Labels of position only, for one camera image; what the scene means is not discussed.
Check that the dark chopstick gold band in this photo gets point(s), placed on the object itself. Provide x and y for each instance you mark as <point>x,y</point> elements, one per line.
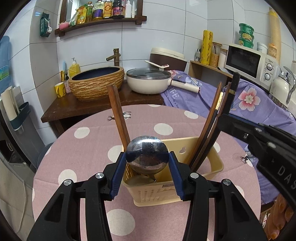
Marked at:
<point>223,107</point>

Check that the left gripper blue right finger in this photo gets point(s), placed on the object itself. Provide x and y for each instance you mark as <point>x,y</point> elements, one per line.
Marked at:
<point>176,175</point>

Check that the woven pattern basin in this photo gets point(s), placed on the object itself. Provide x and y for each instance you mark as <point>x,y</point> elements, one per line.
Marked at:
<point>92,84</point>

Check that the stack green instant bowls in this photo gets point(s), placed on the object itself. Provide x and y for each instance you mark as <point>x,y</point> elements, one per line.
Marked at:
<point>246,36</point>

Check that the dark wooden counter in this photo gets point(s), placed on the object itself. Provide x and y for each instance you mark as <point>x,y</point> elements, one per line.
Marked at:
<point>66,111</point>

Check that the brass faucet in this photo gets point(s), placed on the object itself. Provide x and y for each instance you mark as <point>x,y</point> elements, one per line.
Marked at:
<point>116,55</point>

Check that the yellow mug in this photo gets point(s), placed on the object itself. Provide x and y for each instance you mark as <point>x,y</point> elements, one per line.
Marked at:
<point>60,89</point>

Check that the white microwave oven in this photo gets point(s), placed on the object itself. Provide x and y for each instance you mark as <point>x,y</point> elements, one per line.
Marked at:
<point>259,68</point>

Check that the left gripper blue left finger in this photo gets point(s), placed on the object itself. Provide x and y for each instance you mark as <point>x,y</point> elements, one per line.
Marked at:
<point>116,174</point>

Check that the white kettle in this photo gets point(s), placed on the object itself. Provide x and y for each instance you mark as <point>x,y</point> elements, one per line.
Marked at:
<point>282,89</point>

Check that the brown white rice cooker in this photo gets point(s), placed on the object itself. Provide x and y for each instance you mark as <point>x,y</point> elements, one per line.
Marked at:
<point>162,56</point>

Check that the green hanging packet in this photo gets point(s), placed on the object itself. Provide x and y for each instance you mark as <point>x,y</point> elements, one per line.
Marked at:
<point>45,27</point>

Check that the wooden framed mirror shelf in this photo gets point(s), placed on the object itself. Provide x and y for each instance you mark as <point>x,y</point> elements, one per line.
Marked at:
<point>86,15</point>

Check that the brown wooden chopstick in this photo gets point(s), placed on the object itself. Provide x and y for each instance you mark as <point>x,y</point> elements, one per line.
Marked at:
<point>118,115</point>
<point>207,126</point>

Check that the cream pan with lid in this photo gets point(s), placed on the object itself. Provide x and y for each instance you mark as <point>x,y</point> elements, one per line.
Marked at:
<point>153,81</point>

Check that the yellow roll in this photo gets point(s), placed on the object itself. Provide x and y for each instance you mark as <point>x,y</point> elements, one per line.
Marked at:
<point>206,47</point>

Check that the large steel spoon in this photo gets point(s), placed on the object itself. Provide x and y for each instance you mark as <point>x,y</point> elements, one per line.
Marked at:
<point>139,180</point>

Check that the tall tan paper roll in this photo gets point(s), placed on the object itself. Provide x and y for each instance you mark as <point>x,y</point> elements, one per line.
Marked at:
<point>274,47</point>

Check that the yellow soap bottle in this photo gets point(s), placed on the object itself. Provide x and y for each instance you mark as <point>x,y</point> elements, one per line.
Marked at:
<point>74,68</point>

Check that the light wooden shelf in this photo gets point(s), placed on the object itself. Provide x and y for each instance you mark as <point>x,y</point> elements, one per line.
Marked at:
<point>209,74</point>

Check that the dark soy sauce bottle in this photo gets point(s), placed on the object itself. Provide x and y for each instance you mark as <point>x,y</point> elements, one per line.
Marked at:
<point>118,11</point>

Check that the beige hanging cloth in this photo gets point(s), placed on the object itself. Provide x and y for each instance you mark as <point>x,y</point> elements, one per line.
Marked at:
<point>16,203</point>

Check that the blue water jug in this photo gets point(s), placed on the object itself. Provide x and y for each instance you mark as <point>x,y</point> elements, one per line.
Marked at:
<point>5,54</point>

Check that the small steel spoon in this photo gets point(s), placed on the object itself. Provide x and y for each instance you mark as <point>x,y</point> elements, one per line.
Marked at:
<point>147,155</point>

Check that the grey water dispenser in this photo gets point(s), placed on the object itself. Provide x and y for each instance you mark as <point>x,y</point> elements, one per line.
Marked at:
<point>20,142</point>

